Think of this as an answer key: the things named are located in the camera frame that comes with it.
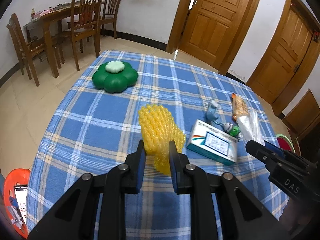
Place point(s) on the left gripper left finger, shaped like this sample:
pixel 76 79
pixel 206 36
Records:
pixel 126 178

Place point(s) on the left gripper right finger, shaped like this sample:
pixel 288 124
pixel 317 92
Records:
pixel 190 179

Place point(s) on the yellow foam net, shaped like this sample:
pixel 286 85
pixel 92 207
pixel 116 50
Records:
pixel 158 128

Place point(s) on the clear plastic bag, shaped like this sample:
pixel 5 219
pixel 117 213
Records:
pixel 250 128

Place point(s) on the teal white medicine box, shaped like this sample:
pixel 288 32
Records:
pixel 213 143

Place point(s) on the small wooden cabinet door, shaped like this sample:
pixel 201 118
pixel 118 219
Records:
pixel 304 117

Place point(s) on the green white toy figure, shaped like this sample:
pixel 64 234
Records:
pixel 232 130

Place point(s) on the blue plaid tablecloth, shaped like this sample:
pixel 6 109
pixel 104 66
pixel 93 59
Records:
pixel 123 98

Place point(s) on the orange snack wrapper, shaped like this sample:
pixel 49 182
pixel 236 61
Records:
pixel 239 107

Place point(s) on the green flower-shaped container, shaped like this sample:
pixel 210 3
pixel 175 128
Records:
pixel 115 76

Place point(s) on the smartphone on stool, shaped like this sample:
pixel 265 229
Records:
pixel 21 197

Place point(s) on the orange plastic stool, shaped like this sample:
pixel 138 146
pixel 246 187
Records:
pixel 15 199

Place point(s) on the wooden door right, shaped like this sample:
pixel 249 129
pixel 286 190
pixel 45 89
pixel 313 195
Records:
pixel 290 57

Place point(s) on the wooden chair left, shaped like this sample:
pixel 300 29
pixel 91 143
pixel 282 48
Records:
pixel 28 50

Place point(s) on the wooden chair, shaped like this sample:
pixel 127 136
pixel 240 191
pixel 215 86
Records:
pixel 85 22
pixel 110 14
pixel 28 50

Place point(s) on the wooden door left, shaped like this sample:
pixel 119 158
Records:
pixel 211 30

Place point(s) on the wooden dining table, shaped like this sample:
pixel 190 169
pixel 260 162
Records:
pixel 57 14

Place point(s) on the wooden chair far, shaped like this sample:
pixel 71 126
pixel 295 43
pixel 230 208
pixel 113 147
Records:
pixel 110 14

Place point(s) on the wooden chair middle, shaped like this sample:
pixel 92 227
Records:
pixel 85 22

